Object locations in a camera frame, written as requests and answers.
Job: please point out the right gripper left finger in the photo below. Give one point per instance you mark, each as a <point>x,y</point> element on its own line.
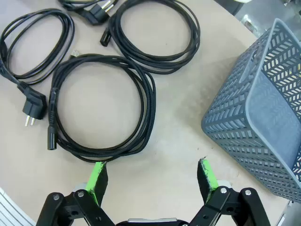
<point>96,179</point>

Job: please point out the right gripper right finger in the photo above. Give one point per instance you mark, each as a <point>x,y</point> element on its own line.
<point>208,179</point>

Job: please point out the grey plastic mesh basket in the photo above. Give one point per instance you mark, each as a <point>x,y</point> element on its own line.
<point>270,106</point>

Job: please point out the aluminium profile frame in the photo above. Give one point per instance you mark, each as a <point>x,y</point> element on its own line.
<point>9,209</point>

